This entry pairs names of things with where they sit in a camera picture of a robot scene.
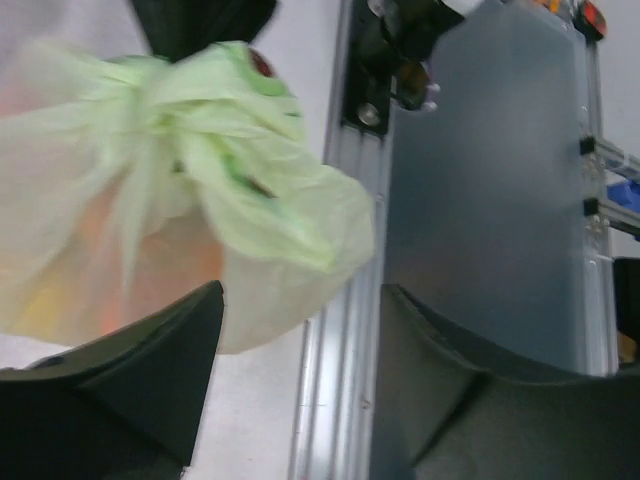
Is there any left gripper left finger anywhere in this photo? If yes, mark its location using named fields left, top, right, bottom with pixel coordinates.
left=1, top=282, right=224, bottom=480

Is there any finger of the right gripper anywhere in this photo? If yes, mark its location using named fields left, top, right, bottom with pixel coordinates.
left=130, top=0, right=276, bottom=63

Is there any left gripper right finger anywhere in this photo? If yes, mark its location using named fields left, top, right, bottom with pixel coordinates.
left=369, top=285, right=639, bottom=479

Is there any green avocado print plastic bag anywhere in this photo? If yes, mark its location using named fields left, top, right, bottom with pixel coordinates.
left=1, top=40, right=375, bottom=354

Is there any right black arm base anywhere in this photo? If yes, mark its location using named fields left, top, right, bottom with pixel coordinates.
left=341, top=1, right=438, bottom=137

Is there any aluminium front rail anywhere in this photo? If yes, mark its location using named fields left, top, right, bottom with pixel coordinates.
left=288, top=1, right=390, bottom=480

